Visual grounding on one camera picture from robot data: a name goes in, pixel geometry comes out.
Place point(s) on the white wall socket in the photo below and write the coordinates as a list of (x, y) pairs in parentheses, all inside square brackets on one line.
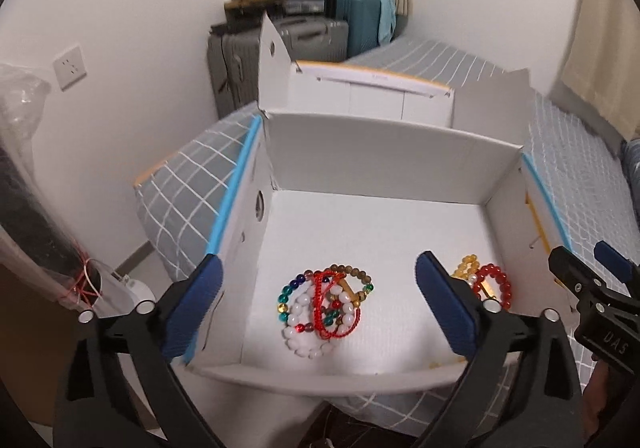
[(70, 67)]

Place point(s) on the grey checked bed sheet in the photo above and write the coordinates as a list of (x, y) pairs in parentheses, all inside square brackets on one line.
[(190, 188)]

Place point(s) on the white round appliance base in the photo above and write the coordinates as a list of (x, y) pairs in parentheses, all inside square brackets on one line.
[(127, 290)]

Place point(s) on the white cardboard box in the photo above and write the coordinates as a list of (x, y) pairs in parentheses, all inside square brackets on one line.
[(380, 228)]

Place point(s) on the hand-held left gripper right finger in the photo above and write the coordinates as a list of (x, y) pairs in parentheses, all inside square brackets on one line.
[(445, 300)]

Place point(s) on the grey suitcase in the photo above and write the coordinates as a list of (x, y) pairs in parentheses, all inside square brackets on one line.
[(280, 47)]

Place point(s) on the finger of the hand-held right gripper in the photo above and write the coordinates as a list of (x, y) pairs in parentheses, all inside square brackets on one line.
[(615, 260), (570, 268)]

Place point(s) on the dark blue printed pillow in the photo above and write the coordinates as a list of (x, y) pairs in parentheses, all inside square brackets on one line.
[(632, 177)]

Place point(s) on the clear plastic bag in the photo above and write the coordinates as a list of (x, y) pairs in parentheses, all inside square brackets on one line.
[(30, 188)]

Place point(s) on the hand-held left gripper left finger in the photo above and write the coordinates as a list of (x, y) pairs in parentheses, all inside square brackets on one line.
[(195, 308)]

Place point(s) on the light blue cloth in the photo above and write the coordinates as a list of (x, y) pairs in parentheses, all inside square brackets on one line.
[(387, 20)]

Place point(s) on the beige window curtain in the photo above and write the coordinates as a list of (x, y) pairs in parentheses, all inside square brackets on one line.
[(605, 77)]

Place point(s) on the teal suitcase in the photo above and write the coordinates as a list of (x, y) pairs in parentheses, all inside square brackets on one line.
[(360, 27)]

